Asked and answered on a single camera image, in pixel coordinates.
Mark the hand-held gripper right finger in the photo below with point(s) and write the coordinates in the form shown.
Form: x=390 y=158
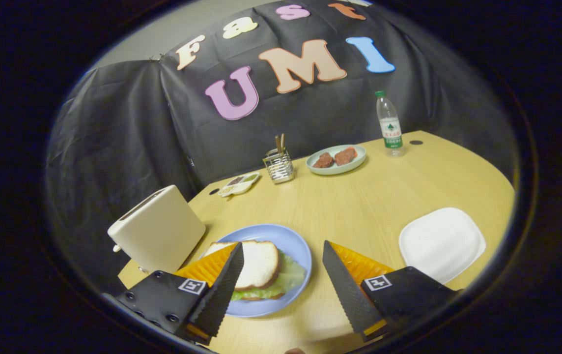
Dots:
x=347 y=290

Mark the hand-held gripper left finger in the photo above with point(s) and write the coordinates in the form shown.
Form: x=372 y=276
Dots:
x=219 y=295

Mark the green lettuce leaf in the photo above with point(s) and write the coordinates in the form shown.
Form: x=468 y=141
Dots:
x=291 y=278

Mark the blue plate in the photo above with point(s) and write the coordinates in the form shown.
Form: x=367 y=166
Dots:
x=281 y=238

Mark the cream toaster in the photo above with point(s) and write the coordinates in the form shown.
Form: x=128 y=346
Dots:
x=163 y=231

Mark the white square plate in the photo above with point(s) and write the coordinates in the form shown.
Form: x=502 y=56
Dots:
x=440 y=243

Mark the divided white condiment dish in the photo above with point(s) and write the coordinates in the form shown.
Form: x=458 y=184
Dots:
x=239 y=185

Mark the pale green plate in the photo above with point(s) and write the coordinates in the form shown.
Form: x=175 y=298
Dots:
x=354 y=164

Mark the dark brown meat patty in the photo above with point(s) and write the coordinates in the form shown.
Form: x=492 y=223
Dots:
x=323 y=160

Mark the reddish meat patty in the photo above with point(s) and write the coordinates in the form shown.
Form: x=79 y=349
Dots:
x=345 y=156

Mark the wooden sticks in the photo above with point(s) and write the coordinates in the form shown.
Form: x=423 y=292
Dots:
x=279 y=143

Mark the clear water bottle green cap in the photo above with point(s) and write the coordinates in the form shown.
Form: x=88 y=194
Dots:
x=391 y=132

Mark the black backdrop cloth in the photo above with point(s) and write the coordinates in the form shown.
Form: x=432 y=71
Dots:
x=128 y=147

